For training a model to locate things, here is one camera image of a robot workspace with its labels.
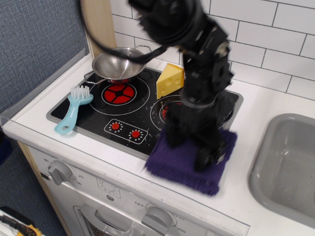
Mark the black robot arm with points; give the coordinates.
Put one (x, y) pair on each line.
(205, 49)

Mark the white toy oven front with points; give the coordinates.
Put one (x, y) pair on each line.
(90, 206)

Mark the yellow cloth object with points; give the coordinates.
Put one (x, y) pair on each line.
(30, 230)

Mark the grey sink basin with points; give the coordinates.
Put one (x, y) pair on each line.
(282, 178)

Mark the grey oven knob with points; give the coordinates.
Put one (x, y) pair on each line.
(157, 219)
(59, 172)

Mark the yellow toy cheese wedge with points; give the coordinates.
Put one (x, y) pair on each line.
(170, 80)

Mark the light wooden side post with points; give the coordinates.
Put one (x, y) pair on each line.
(98, 18)

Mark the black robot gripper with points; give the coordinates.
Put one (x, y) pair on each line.
(198, 122)

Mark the grey left oven knob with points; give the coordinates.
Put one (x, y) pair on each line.
(59, 172)

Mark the light blue dish brush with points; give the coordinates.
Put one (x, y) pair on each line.
(79, 95)

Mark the silver metal pan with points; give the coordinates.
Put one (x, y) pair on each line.
(113, 69)

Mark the black toy stove top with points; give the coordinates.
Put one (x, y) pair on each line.
(128, 117)

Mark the grey right oven knob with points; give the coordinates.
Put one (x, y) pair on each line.
(157, 219)

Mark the purple towel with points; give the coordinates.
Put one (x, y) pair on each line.
(176, 164)

